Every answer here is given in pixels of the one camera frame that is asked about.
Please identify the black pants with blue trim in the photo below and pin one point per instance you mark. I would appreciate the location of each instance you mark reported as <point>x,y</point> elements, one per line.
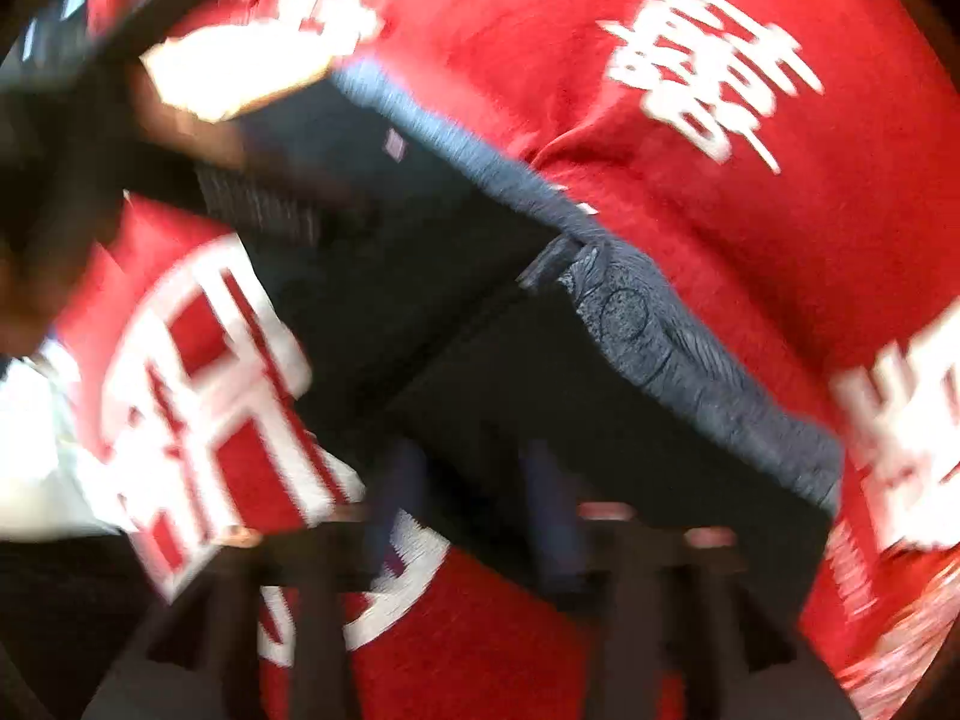
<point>465,360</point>

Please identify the person's black trousers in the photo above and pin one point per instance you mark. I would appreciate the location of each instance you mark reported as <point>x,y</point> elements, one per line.
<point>60,607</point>

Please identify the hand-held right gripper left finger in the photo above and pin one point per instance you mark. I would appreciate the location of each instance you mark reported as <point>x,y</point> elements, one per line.
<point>394,495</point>

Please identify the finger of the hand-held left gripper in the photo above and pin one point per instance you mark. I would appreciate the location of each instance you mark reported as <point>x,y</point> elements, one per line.
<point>315,202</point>

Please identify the cream cloth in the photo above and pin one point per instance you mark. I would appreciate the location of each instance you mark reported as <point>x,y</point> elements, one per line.
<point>225,75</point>

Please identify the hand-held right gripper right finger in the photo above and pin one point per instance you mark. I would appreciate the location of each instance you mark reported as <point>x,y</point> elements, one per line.
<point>547,510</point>

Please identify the red printed blanket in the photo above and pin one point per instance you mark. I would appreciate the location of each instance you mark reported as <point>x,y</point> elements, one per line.
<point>675,255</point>

